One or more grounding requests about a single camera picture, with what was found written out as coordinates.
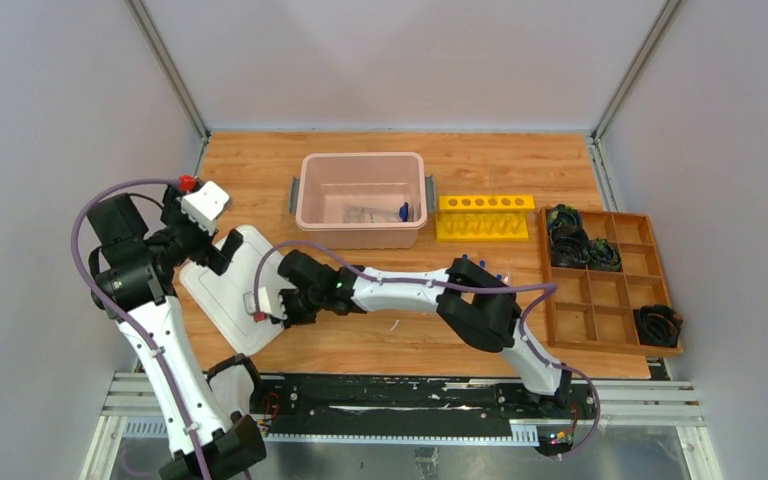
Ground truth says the left grey bin handle clip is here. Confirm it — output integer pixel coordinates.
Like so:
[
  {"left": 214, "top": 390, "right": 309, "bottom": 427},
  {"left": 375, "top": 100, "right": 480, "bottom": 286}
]
[{"left": 288, "top": 177, "right": 300, "bottom": 214}]

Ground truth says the yellow test tube rack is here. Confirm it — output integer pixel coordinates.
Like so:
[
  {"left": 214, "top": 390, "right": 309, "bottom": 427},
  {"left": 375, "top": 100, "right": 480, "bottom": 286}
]
[{"left": 435, "top": 194, "right": 536, "bottom": 242}]

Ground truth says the wooden compartment tray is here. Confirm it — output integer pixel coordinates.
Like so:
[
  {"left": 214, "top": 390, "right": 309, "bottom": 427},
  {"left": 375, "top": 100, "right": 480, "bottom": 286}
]
[{"left": 537, "top": 207, "right": 683, "bottom": 358}]

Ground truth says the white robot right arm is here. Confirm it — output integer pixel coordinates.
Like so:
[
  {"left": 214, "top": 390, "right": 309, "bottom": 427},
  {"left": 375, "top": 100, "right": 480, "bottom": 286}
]
[{"left": 267, "top": 250, "right": 571, "bottom": 418}]

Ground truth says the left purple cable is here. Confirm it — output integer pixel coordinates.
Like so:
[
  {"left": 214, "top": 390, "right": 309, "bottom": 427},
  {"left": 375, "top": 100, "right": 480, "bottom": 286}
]
[{"left": 70, "top": 175, "right": 216, "bottom": 480}]

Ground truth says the white bin lid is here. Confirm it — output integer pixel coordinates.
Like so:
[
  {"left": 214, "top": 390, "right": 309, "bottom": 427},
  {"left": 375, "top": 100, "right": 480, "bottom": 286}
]
[{"left": 179, "top": 225, "right": 293, "bottom": 356}]

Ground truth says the grey bin handle clip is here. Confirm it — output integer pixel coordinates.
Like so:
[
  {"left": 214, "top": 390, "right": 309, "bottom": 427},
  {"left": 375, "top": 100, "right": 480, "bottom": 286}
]
[
  {"left": 288, "top": 177, "right": 300, "bottom": 214},
  {"left": 425, "top": 175, "right": 438, "bottom": 215}
]

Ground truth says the purple cable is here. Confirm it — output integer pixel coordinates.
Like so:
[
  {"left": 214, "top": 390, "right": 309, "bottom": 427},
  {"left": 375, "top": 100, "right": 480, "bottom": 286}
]
[
  {"left": 251, "top": 241, "right": 603, "bottom": 458},
  {"left": 70, "top": 175, "right": 216, "bottom": 480}
]

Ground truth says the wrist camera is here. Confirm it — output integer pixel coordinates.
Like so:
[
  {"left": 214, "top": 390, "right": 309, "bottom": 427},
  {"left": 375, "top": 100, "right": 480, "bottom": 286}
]
[
  {"left": 243, "top": 287, "right": 288, "bottom": 324},
  {"left": 180, "top": 181, "right": 232, "bottom": 235}
]

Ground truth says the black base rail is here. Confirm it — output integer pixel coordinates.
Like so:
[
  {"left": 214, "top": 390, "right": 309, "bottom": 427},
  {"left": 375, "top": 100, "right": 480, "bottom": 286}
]
[{"left": 250, "top": 373, "right": 598, "bottom": 446}]

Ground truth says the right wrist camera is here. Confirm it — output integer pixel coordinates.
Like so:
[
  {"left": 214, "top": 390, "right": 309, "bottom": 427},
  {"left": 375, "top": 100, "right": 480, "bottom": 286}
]
[{"left": 243, "top": 287, "right": 288, "bottom": 324}]

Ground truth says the syringe with blue base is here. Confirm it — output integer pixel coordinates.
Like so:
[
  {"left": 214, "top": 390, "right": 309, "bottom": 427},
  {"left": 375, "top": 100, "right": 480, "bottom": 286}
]
[{"left": 342, "top": 202, "right": 411, "bottom": 224}]

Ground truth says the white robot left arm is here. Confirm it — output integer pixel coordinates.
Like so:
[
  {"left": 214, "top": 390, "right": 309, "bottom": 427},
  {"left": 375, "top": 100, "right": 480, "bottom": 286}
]
[{"left": 70, "top": 176, "right": 267, "bottom": 479}]

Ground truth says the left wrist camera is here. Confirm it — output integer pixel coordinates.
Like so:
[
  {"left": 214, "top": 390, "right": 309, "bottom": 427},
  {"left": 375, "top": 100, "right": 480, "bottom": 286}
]
[{"left": 180, "top": 181, "right": 232, "bottom": 235}]

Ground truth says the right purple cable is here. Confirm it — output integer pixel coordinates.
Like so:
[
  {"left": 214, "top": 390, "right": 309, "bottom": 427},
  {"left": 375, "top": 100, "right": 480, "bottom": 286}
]
[{"left": 251, "top": 241, "right": 603, "bottom": 458}]

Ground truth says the pink plastic bin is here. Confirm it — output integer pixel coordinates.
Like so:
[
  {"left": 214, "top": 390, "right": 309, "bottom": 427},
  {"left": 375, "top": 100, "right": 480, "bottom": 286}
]
[{"left": 292, "top": 152, "right": 429, "bottom": 249}]

